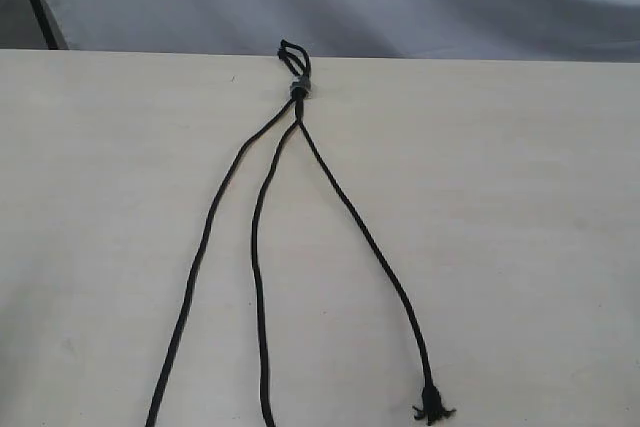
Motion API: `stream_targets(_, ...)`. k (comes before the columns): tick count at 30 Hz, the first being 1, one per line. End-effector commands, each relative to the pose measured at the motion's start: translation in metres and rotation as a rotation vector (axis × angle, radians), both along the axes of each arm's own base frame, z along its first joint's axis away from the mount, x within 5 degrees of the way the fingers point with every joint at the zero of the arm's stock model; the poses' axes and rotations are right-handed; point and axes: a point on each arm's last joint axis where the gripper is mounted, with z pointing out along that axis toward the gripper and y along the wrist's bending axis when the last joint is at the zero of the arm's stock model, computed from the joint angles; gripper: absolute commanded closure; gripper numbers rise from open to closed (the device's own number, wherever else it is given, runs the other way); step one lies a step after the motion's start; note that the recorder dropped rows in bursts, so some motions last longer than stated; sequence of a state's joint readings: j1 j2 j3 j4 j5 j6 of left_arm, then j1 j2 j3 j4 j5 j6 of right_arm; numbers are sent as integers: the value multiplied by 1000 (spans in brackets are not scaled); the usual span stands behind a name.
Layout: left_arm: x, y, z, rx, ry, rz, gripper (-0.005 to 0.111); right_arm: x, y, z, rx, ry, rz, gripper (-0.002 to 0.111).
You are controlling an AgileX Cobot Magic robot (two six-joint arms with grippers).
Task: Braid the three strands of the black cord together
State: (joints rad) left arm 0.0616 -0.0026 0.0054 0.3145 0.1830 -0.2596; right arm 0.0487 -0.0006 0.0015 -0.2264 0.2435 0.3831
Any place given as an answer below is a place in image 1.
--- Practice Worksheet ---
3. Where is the grey backdrop cloth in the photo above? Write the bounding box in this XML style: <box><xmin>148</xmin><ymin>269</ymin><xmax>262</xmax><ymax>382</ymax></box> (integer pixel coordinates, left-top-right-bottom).
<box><xmin>45</xmin><ymin>0</ymin><xmax>639</xmax><ymax>61</ymax></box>

